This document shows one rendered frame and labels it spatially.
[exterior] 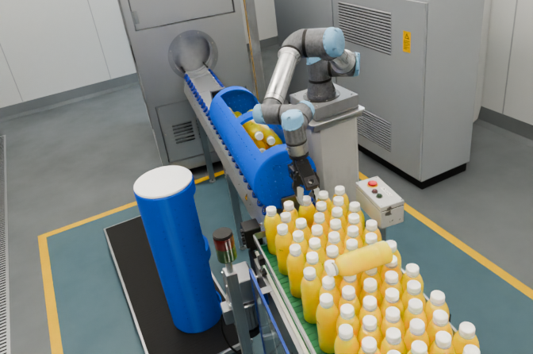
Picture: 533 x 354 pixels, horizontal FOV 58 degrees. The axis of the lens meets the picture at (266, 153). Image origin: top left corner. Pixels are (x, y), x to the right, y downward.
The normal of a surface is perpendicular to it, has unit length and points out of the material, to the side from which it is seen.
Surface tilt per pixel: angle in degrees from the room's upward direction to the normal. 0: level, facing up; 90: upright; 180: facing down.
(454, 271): 0
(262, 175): 90
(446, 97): 90
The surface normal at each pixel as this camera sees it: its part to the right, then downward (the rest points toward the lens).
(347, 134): 0.45, 0.38
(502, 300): -0.12, -0.87
